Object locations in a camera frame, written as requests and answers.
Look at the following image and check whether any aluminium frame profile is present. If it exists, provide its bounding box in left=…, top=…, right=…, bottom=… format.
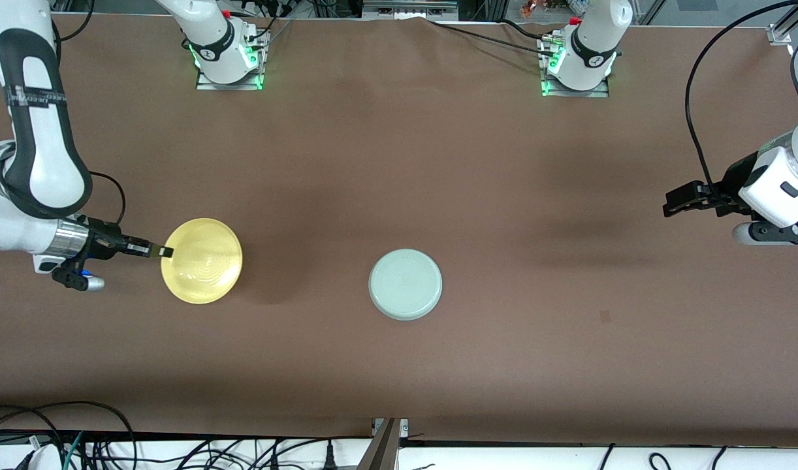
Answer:
left=767, top=0, right=798, bottom=46

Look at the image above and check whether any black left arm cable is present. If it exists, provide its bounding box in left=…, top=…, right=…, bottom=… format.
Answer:
left=684, top=0, right=798, bottom=196

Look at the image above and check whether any brown table cloth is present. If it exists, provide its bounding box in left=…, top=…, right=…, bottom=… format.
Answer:
left=0, top=12, right=798, bottom=448

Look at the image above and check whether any white device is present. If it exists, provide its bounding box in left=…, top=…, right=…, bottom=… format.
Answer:
left=20, top=444, right=64, bottom=470

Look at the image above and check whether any small looped black cable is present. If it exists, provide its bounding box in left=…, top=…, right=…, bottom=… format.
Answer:
left=0, top=405, right=63, bottom=470

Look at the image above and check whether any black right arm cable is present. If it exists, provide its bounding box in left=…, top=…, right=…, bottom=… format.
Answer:
left=49, top=0, right=127, bottom=227

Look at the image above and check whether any large looped black cable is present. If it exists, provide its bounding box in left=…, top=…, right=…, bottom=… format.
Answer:
left=0, top=400, right=138, bottom=470

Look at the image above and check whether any short black tabletop cable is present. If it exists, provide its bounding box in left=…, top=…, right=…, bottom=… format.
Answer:
left=500, top=18, right=554, bottom=38

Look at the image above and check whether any aluminium post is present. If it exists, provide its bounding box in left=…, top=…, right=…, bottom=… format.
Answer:
left=355, top=418, right=403, bottom=470

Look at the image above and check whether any grey metal box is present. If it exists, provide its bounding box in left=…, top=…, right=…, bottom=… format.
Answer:
left=362, top=0, right=460, bottom=21

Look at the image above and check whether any white shelf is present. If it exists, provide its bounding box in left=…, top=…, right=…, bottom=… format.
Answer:
left=0, top=432, right=798, bottom=470

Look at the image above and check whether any green cable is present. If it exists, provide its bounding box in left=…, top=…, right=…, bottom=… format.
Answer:
left=62, top=431, right=86, bottom=470

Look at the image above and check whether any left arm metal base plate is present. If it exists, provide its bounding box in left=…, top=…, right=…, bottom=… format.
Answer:
left=540, top=36, right=611, bottom=99

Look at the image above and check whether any yellow plate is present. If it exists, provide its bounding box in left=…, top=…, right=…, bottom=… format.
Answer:
left=161, top=217, right=244, bottom=306

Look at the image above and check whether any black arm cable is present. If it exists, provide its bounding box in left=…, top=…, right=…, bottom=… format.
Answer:
left=684, top=0, right=798, bottom=196
left=49, top=0, right=127, bottom=227

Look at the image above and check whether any long black tabletop cable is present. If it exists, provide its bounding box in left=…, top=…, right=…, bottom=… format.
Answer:
left=427, top=18, right=556, bottom=57

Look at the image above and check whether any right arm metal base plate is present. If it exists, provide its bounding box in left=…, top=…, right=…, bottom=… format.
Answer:
left=196, top=26, right=264, bottom=91

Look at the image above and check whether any black right base cable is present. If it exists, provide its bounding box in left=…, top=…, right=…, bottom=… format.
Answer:
left=241, top=5, right=296, bottom=50

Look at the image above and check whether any pale green plate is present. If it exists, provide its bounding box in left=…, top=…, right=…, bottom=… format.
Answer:
left=368, top=248, right=443, bottom=322

